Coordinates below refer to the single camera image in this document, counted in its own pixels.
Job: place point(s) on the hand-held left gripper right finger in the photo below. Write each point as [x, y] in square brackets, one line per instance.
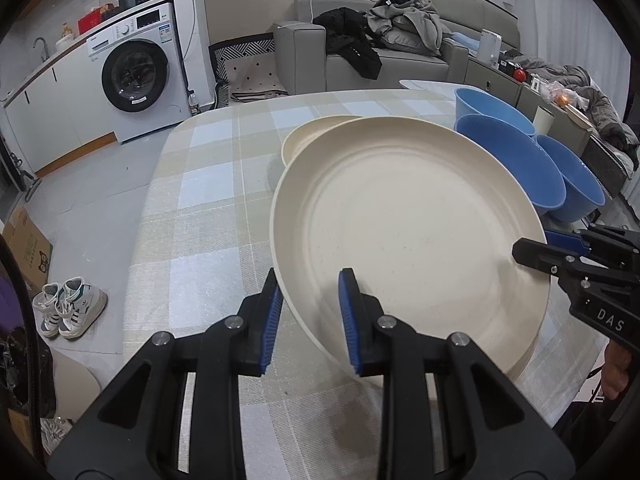
[350, 325]

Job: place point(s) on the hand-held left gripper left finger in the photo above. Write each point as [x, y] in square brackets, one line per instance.
[272, 325]

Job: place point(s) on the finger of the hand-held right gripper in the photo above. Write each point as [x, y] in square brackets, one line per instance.
[545, 255]
[562, 239]

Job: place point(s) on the blue bowl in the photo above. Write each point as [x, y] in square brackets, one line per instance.
[515, 165]
[575, 185]
[480, 105]

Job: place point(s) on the cream plate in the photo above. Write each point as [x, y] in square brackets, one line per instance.
[305, 140]
[410, 220]
[525, 355]

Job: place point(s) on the person's right hand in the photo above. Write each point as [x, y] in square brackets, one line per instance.
[615, 372]

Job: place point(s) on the grey low cabinet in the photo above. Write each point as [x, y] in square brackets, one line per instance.
[575, 137]

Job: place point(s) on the cream tumbler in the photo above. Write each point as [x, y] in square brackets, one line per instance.
[543, 121]

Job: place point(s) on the cream takeaway container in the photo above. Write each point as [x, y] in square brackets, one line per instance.
[579, 117]

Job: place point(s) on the person's black clothing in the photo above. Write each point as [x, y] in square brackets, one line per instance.
[585, 430]

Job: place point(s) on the grey bed blanket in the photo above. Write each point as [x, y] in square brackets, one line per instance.
[600, 105]

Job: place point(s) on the orange fruit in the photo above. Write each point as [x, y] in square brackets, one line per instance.
[565, 99]

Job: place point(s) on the checked beige tablecloth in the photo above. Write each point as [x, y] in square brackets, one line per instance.
[210, 200]

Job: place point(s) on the clear plastic bag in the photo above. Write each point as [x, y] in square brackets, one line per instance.
[552, 91]

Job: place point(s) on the small white device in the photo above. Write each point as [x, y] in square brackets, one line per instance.
[536, 83]

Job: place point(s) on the red apple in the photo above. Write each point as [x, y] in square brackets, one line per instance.
[520, 74]

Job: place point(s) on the grey cabinet with gold knob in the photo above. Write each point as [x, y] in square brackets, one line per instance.
[490, 80]

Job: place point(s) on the small black box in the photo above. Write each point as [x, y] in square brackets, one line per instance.
[509, 66]

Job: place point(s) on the white sneaker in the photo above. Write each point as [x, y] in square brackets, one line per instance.
[47, 310]
[82, 310]

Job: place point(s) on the marble coffee table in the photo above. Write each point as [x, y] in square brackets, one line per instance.
[435, 86]

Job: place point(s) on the white upright appliance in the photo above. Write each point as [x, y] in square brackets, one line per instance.
[490, 47]

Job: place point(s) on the beige round stool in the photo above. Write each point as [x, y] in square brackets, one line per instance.
[75, 385]

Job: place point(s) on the light blue pillow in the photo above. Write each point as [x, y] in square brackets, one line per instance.
[465, 40]

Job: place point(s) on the small clear bottle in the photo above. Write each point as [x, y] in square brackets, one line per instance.
[194, 102]

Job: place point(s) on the beige padded headboard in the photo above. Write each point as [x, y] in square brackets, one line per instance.
[480, 10]

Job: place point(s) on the grey cushion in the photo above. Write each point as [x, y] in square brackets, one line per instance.
[405, 42]

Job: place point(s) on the black plastic bag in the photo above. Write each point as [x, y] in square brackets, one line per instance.
[22, 375]

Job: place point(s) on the cardboard box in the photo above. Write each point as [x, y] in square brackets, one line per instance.
[25, 245]

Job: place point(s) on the purple bag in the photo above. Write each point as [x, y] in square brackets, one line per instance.
[10, 305]

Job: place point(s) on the grey clothes pile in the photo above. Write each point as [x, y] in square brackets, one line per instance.
[415, 15]

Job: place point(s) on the grey sofa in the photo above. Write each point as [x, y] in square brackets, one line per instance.
[300, 55]

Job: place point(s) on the black jacket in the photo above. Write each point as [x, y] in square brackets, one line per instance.
[350, 40]

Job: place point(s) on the white washing machine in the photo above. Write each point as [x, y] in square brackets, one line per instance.
[135, 75]

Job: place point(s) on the white kitchen counter cabinet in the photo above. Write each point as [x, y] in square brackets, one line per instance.
[60, 105]

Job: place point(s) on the white pot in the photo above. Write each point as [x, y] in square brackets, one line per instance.
[65, 42]

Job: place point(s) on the red box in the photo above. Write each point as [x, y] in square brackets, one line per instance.
[90, 22]

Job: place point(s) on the yellow bottle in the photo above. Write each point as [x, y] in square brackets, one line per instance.
[65, 30]

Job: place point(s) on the kitchen faucet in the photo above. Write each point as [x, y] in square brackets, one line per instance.
[40, 45]

